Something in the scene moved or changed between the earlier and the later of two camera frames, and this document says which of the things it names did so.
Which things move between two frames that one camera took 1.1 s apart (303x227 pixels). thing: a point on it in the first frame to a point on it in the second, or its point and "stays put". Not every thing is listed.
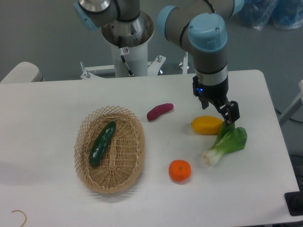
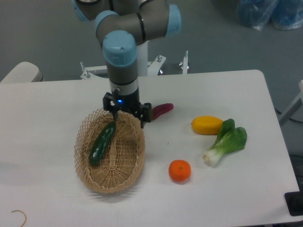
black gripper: x=218 y=94 to x=129 y=102
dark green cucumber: x=102 y=142 stays put
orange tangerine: x=180 y=170 stays put
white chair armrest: x=24 y=72 stays put
